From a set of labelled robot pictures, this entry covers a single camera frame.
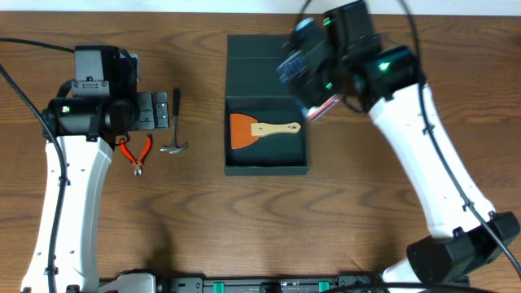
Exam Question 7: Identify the small black handled hammer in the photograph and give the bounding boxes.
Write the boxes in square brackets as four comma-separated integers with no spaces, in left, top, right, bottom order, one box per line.
[160,88,189,155]

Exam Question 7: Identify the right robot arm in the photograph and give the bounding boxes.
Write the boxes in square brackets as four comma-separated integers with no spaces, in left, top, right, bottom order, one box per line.
[278,1,520,292]

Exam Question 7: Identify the red handled pliers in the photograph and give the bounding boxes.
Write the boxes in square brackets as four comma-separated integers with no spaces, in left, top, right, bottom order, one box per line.
[118,133,154,177]

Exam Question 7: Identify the orange scraper wooden handle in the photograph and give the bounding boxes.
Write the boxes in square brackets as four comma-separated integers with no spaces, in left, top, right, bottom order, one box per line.
[230,113,301,150]

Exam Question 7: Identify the black cable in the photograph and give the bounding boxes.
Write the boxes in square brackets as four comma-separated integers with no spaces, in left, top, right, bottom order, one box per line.
[0,36,77,293]
[299,0,521,282]

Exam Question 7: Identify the right black cable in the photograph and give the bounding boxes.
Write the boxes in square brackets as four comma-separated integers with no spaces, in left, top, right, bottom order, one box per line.
[299,0,521,282]

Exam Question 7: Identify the left black cable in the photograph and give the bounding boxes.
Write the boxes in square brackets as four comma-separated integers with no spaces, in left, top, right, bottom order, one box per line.
[0,36,77,293]

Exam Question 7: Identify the dark green flip-lid box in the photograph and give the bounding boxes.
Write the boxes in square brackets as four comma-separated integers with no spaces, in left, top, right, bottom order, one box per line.
[224,35,309,176]

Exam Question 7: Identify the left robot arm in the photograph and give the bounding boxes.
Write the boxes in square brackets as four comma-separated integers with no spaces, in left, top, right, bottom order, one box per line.
[20,45,170,292]

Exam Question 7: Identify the blue precision screwdriver set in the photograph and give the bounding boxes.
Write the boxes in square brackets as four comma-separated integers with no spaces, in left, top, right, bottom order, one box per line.
[277,51,339,122]

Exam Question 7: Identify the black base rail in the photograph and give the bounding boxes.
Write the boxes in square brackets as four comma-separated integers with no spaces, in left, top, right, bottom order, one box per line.
[97,270,471,293]

